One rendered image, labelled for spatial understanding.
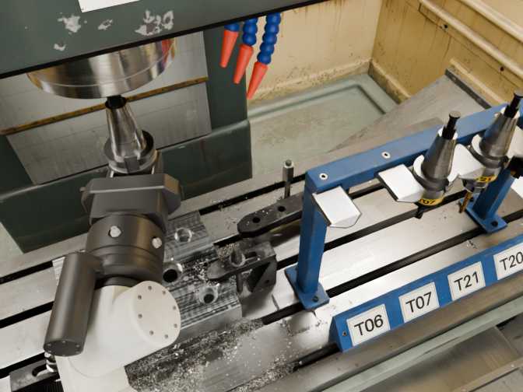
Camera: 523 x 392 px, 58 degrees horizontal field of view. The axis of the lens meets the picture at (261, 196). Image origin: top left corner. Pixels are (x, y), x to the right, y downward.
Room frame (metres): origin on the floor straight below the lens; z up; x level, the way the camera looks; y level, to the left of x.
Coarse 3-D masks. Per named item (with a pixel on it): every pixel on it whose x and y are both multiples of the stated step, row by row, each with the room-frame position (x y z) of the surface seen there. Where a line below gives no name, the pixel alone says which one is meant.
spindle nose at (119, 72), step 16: (144, 48) 0.38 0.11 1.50; (160, 48) 0.40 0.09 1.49; (176, 48) 0.44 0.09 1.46; (64, 64) 0.36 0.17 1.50; (80, 64) 0.36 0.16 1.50; (96, 64) 0.36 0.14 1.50; (112, 64) 0.36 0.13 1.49; (128, 64) 0.37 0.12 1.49; (144, 64) 0.38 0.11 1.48; (160, 64) 0.40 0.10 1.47; (32, 80) 0.38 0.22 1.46; (48, 80) 0.36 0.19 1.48; (64, 80) 0.36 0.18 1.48; (80, 80) 0.36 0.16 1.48; (96, 80) 0.36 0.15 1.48; (112, 80) 0.36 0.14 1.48; (128, 80) 0.37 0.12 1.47; (144, 80) 0.38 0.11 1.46; (64, 96) 0.36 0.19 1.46; (80, 96) 0.36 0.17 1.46; (96, 96) 0.36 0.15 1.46
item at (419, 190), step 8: (384, 168) 0.49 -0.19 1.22; (392, 168) 0.49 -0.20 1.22; (400, 168) 0.49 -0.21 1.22; (408, 168) 0.49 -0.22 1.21; (376, 176) 0.48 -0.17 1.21; (384, 176) 0.47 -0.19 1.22; (392, 176) 0.47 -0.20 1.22; (400, 176) 0.47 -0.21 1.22; (408, 176) 0.47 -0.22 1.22; (384, 184) 0.46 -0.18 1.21; (392, 184) 0.46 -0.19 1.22; (400, 184) 0.46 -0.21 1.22; (408, 184) 0.46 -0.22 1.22; (416, 184) 0.46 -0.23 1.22; (392, 192) 0.44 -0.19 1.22; (400, 192) 0.44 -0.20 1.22; (408, 192) 0.44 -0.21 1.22; (416, 192) 0.44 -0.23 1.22; (424, 192) 0.44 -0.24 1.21; (400, 200) 0.43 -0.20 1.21; (408, 200) 0.43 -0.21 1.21; (416, 200) 0.43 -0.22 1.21
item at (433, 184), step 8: (416, 160) 0.50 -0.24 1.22; (416, 168) 0.48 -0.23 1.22; (456, 168) 0.48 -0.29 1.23; (416, 176) 0.47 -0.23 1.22; (424, 176) 0.46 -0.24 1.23; (448, 176) 0.46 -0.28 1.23; (456, 176) 0.46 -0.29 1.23; (424, 184) 0.46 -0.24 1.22; (432, 184) 0.45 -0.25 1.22; (440, 184) 0.46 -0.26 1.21; (448, 184) 0.45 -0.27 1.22; (432, 192) 0.45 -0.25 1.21
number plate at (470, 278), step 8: (472, 264) 0.48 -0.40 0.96; (480, 264) 0.48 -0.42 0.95; (456, 272) 0.46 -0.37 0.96; (464, 272) 0.46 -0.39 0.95; (472, 272) 0.46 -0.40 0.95; (480, 272) 0.47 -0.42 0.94; (448, 280) 0.45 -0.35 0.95; (456, 280) 0.45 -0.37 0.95; (464, 280) 0.45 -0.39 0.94; (472, 280) 0.45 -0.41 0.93; (480, 280) 0.46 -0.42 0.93; (456, 288) 0.44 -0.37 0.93; (464, 288) 0.44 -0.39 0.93; (472, 288) 0.44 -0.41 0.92; (456, 296) 0.43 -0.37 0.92
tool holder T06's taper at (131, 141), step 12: (108, 108) 0.43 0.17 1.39; (120, 108) 0.43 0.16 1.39; (108, 120) 0.43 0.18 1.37; (120, 120) 0.43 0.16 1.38; (132, 120) 0.43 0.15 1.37; (120, 132) 0.42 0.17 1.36; (132, 132) 0.43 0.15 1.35; (120, 144) 0.42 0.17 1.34; (132, 144) 0.42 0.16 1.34; (144, 144) 0.43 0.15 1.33
